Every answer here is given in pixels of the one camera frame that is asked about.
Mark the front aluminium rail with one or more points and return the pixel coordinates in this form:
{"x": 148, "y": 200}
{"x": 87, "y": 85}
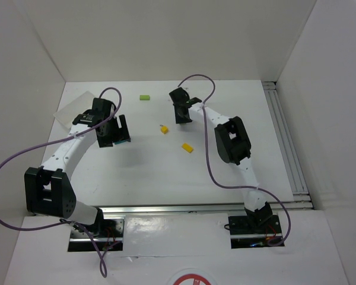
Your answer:
{"x": 199, "y": 208}

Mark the teal arch block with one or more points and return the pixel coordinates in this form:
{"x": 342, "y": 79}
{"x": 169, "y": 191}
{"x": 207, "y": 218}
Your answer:
{"x": 120, "y": 142}

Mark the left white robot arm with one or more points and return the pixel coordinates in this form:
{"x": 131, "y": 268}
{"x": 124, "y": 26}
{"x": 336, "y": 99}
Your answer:
{"x": 48, "y": 188}

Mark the red prohibition sign sticker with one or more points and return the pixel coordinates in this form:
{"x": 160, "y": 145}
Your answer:
{"x": 192, "y": 276}

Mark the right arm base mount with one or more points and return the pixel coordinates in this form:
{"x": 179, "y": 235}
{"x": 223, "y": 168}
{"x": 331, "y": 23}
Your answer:
{"x": 244, "y": 235}

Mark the right aluminium rail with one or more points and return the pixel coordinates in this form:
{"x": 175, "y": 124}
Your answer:
{"x": 289, "y": 154}

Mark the yellow rectangular block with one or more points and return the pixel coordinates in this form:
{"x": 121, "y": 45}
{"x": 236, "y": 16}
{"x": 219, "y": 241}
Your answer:
{"x": 187, "y": 147}

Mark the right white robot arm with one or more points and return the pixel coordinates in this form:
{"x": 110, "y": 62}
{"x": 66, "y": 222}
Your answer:
{"x": 233, "y": 147}

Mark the aluminium rail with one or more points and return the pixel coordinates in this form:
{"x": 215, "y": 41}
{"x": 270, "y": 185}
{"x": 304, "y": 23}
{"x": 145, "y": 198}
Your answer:
{"x": 199, "y": 208}
{"x": 289, "y": 154}

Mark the light green rectangular block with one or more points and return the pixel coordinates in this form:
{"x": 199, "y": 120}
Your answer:
{"x": 144, "y": 97}

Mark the clear plastic container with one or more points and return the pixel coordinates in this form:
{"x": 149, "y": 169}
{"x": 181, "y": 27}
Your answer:
{"x": 67, "y": 114}

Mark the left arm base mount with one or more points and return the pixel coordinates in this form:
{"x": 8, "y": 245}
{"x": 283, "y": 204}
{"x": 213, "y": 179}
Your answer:
{"x": 110, "y": 238}

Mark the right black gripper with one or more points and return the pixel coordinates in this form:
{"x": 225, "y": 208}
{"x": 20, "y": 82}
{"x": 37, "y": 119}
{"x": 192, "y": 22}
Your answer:
{"x": 181, "y": 111}

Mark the small yellow cube block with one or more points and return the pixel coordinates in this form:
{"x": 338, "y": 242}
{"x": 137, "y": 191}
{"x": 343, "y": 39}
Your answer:
{"x": 164, "y": 129}

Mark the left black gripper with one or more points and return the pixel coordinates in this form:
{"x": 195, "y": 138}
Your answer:
{"x": 115, "y": 134}

